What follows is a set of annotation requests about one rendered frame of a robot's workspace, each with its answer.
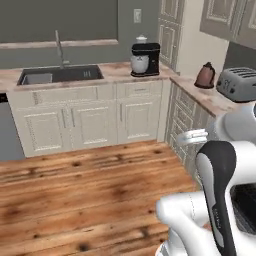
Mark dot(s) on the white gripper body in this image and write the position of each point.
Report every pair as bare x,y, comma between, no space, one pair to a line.
192,136

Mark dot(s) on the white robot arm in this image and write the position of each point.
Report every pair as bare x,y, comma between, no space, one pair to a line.
180,213

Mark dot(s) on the grey dishwasher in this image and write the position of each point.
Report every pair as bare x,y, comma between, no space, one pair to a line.
8,133

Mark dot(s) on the cream drawer cabinet run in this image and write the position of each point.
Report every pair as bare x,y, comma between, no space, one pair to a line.
183,106

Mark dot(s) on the cream cupboard door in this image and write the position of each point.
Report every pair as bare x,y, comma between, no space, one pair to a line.
140,120
43,130
93,123

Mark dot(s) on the brown kettle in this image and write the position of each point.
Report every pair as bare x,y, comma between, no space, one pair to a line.
205,76

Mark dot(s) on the grey toaster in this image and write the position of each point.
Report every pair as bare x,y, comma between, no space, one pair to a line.
238,83

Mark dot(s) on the cream drawer front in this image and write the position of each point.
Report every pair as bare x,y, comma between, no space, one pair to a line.
140,89

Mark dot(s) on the black and white stand mixer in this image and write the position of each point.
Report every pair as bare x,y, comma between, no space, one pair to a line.
148,58

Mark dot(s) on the tall cream cupboard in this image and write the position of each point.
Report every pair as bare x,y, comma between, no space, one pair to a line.
170,33

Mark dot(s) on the cream panel under sink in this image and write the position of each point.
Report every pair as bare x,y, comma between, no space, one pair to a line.
73,94

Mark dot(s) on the dark steel sink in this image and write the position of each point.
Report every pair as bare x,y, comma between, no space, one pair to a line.
60,75

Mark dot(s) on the steel tap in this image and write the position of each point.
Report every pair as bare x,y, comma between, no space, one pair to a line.
60,50

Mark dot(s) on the window with wooden sill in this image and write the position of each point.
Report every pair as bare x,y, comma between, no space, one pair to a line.
56,20

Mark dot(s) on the cream wall cupboards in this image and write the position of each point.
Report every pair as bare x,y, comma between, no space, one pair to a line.
230,18

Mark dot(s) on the white wall socket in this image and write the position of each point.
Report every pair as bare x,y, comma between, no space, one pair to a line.
137,15

